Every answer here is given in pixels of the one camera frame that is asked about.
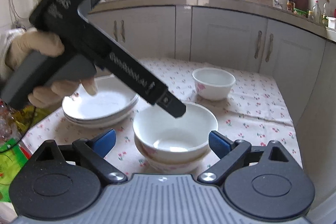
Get gloved left hand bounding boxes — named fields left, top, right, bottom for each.
left=4, top=29, right=99, bottom=109

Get white lower cabinets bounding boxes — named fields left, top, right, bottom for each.
left=86, top=4, right=336, bottom=214

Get stained white fruit plate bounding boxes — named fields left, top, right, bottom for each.
left=64, top=101, right=138, bottom=128

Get cherry print tablecloth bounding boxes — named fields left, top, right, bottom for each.
left=23, top=59, right=302, bottom=176

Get clear oil bottle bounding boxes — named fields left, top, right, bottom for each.
left=312, top=0, right=321, bottom=24

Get dark soy sauce bottle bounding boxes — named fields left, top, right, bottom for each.
left=286, top=0, right=295, bottom=12

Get white floral bowl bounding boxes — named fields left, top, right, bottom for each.
left=133, top=102, right=218, bottom=163

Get small white fruit plate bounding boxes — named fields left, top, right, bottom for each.
left=62, top=76, right=139, bottom=121

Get yellow green plastic bag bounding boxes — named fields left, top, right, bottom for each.
left=1, top=101, right=50, bottom=202

